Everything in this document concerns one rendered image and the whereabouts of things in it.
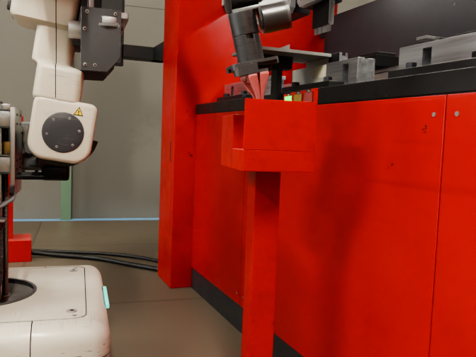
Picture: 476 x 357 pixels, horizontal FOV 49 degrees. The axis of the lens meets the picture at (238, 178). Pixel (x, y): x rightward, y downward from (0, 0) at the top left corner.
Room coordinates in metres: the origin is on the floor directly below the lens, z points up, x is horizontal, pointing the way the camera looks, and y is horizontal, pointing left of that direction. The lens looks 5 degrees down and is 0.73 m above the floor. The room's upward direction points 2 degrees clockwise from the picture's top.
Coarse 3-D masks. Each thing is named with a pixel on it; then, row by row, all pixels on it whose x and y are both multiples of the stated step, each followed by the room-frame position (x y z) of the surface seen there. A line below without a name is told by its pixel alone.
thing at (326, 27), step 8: (328, 0) 1.71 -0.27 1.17; (320, 8) 1.75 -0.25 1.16; (328, 8) 1.70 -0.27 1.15; (312, 16) 1.79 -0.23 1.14; (320, 16) 1.75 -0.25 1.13; (328, 16) 1.70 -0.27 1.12; (312, 24) 1.79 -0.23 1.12; (320, 24) 1.74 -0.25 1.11; (328, 24) 1.71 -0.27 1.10; (320, 32) 1.76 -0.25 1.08
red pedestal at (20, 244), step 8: (8, 176) 2.87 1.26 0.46; (8, 184) 2.87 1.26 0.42; (8, 192) 2.87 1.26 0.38; (8, 208) 2.87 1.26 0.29; (8, 216) 2.87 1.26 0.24; (8, 224) 2.87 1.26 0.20; (8, 232) 2.87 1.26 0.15; (8, 240) 2.82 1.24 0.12; (16, 240) 2.83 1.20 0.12; (24, 240) 2.84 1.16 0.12; (8, 248) 2.80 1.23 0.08; (16, 248) 2.82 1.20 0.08; (24, 248) 2.84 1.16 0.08; (8, 256) 2.80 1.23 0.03; (16, 256) 2.82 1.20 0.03; (24, 256) 2.84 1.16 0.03
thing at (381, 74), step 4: (384, 68) 1.82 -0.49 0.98; (388, 68) 1.79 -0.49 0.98; (392, 68) 1.77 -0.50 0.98; (396, 68) 1.76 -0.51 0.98; (376, 72) 1.85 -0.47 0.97; (380, 72) 1.83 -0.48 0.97; (384, 72) 1.81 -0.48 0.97; (376, 76) 1.85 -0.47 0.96; (380, 76) 1.82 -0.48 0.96; (384, 76) 1.81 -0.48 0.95; (284, 84) 2.49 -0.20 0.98; (288, 84) 2.45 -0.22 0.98
